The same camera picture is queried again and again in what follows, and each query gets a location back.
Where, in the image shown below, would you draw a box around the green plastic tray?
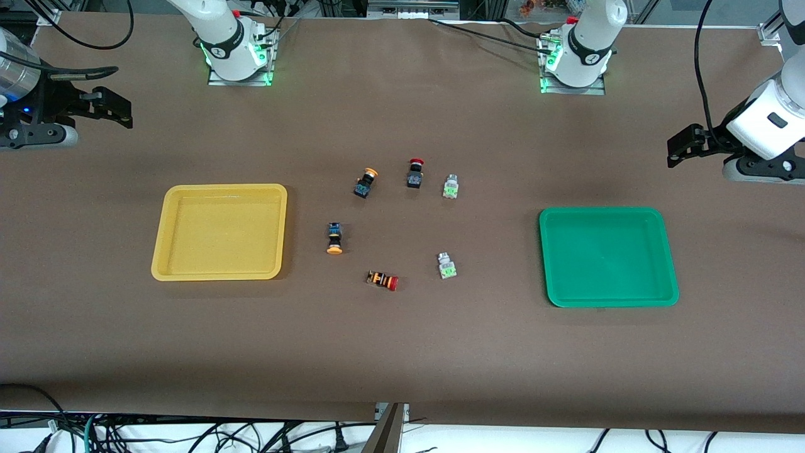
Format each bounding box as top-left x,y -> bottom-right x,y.
538,207 -> 680,308

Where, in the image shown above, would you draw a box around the yellow plastic tray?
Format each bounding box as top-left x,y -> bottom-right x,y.
151,184 -> 289,282

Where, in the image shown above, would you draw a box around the colourful background items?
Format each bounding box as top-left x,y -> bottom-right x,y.
518,0 -> 587,18

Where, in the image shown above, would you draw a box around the red button orange body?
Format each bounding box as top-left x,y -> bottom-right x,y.
367,269 -> 399,292

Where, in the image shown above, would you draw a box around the table cover sheet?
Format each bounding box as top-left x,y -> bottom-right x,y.
0,13 -> 805,435

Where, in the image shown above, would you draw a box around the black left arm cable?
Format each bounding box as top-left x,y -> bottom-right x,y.
694,0 -> 724,148

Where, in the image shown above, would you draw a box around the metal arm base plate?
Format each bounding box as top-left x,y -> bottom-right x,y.
539,33 -> 607,96
206,24 -> 279,87

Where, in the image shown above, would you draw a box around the aluminium frame profile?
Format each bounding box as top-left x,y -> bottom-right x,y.
367,0 -> 461,20

